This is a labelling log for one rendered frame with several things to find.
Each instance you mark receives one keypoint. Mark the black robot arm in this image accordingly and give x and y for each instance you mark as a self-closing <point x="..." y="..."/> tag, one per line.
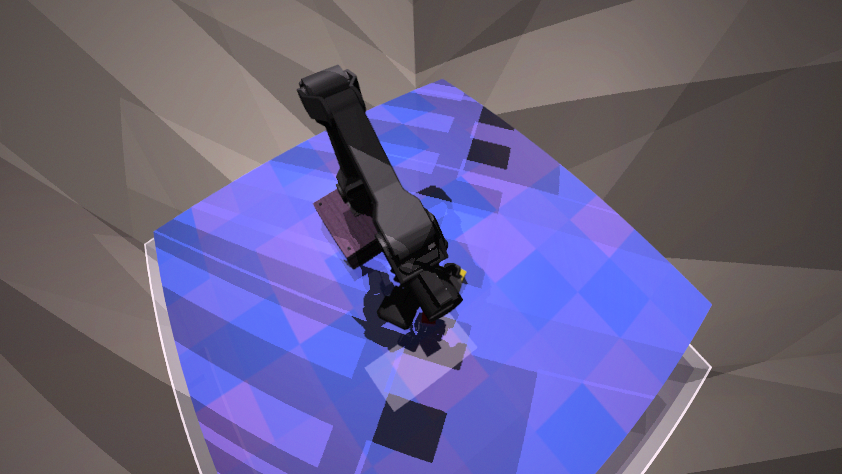
<point x="366" y="180"/>

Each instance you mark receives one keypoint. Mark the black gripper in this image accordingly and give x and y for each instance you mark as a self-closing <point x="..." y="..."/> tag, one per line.
<point x="399" y="308"/>

